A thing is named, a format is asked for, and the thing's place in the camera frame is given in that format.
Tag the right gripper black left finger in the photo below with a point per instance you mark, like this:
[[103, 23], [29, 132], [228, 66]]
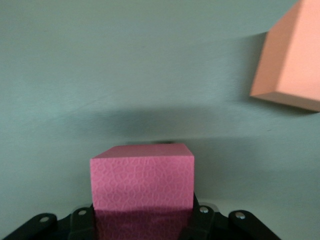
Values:
[[81, 225]]

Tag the brown table cover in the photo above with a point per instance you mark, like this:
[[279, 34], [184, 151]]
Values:
[[125, 62]]

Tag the orange foam cube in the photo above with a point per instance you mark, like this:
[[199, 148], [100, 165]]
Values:
[[292, 57]]

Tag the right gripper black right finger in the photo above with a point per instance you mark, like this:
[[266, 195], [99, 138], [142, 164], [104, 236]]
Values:
[[202, 222]]

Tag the red foam cube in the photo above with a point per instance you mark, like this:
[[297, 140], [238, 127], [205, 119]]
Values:
[[142, 180]]

